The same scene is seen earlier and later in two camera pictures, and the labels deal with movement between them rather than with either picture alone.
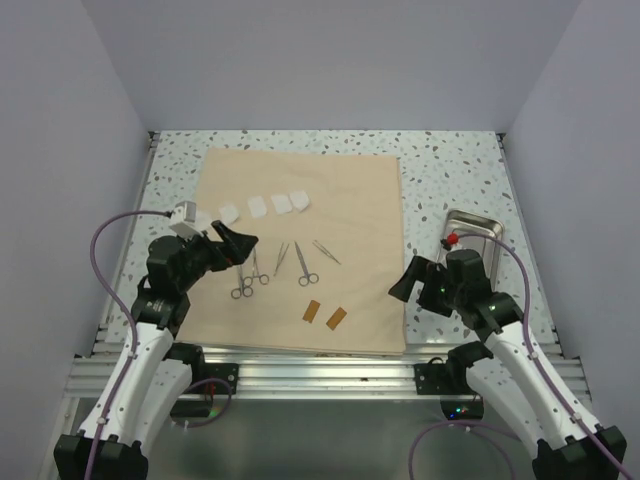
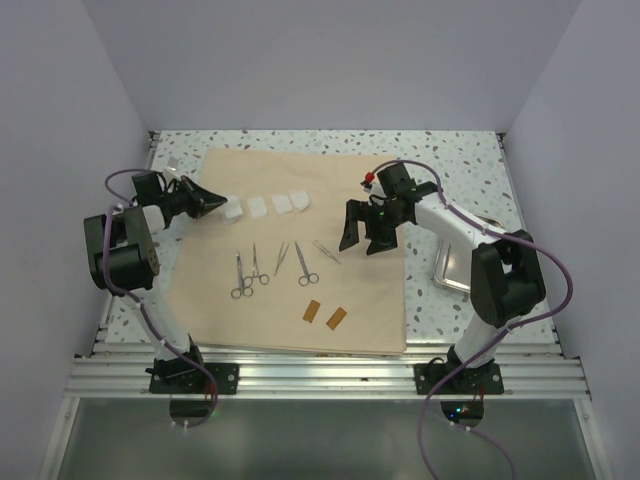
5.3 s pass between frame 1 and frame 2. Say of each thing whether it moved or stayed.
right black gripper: moved
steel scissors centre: stayed
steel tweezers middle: stayed
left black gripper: moved
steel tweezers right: stayed
